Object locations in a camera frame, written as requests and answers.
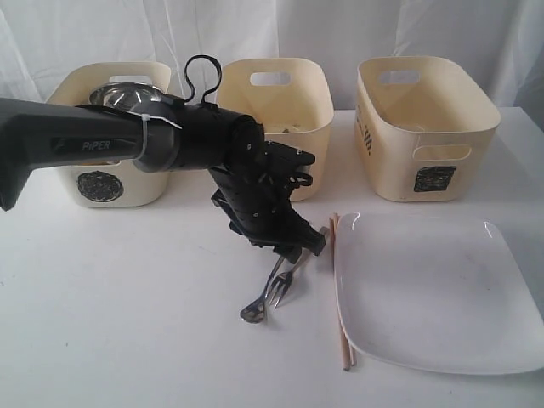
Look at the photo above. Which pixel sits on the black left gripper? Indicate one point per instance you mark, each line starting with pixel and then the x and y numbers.
pixel 258 204

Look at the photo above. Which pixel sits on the steel fork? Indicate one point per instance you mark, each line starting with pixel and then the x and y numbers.
pixel 282 282

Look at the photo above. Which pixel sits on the steel spoon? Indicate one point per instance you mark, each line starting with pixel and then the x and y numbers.
pixel 255 312

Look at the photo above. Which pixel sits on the stainless steel bowl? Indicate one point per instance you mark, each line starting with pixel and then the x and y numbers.
pixel 124 96

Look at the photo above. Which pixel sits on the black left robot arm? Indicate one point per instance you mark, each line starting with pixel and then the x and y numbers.
pixel 37 135

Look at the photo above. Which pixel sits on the white square plate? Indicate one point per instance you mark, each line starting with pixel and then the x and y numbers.
pixel 437 294

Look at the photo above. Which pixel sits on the cream bin with triangle mark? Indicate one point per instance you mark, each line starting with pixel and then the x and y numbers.
pixel 291 98

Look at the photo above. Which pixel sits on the cream bin with square mark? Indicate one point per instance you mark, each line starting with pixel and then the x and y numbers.
pixel 422 127

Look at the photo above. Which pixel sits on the cream bin with circle mark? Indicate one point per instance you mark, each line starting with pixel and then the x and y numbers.
pixel 110 183

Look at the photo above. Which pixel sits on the white backdrop curtain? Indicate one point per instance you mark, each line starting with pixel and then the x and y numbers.
pixel 499 43

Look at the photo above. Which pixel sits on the white cable tie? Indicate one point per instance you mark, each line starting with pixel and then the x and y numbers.
pixel 159 135

